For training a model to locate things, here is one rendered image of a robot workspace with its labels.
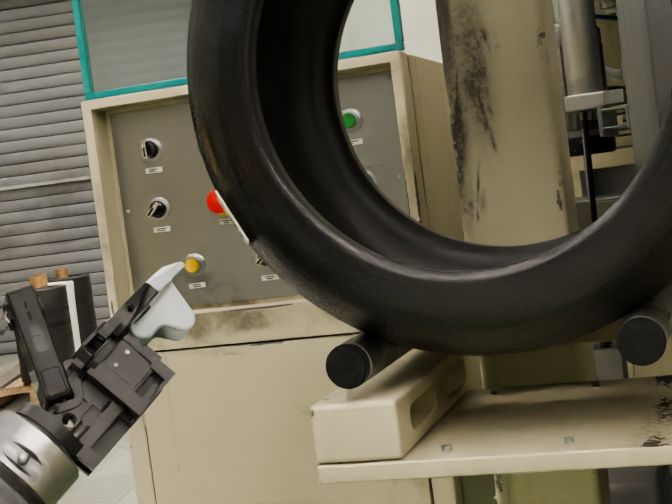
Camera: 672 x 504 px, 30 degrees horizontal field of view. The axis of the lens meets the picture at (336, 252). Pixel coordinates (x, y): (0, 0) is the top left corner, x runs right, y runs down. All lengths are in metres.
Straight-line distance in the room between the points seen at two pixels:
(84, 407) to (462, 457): 0.36
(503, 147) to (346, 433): 0.47
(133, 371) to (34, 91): 9.88
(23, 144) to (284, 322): 9.08
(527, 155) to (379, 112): 0.50
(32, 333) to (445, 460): 0.40
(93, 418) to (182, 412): 0.95
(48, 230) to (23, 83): 1.26
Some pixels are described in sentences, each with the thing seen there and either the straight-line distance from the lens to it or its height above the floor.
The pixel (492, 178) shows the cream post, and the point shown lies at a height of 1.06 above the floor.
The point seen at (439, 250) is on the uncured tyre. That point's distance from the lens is 1.46.
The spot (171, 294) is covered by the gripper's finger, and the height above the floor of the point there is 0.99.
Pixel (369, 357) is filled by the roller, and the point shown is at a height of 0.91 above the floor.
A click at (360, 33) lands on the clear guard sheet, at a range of 1.98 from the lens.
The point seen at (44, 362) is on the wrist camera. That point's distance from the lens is 1.15.
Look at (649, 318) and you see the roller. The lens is 1.17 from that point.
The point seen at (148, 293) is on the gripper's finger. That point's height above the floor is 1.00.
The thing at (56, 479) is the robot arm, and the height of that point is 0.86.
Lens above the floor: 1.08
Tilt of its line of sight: 3 degrees down
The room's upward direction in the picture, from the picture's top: 7 degrees counter-clockwise
